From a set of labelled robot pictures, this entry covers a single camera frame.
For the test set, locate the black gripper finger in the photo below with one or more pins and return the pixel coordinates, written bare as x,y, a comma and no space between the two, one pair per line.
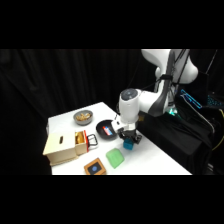
123,139
136,140

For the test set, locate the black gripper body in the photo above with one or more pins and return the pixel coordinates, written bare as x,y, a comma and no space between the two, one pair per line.
130,134

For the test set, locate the blue cube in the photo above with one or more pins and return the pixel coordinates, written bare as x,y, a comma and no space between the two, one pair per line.
128,145

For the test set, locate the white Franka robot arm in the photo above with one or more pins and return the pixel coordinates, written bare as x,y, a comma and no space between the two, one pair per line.
150,100

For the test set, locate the green foam block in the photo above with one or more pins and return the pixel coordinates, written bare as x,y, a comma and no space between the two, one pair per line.
115,158

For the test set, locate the wooden block with blue circle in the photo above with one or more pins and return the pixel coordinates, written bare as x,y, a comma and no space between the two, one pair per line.
94,167

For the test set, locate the red blue white packet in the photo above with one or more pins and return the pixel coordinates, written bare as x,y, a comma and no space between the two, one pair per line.
107,130

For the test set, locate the black bowl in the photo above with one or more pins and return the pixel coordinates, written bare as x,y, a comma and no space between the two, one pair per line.
106,132

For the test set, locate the black draped robot stand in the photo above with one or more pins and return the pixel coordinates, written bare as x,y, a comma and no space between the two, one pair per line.
176,140

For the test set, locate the grey metal bowl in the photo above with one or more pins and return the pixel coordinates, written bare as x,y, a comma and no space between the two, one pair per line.
83,121

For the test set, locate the tan snack pieces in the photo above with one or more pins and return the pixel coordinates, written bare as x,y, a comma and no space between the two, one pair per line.
83,116

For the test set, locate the small green status light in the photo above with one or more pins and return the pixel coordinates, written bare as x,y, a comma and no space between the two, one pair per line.
172,111

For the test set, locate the light wooden drawer box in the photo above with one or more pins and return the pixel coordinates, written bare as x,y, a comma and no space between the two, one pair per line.
61,146

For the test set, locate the blue lit device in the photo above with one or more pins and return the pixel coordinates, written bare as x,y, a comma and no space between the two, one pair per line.
191,98

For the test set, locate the black curtain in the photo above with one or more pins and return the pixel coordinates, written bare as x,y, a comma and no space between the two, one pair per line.
36,86

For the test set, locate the tan wrist camera box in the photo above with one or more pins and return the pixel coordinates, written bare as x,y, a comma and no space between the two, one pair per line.
141,117

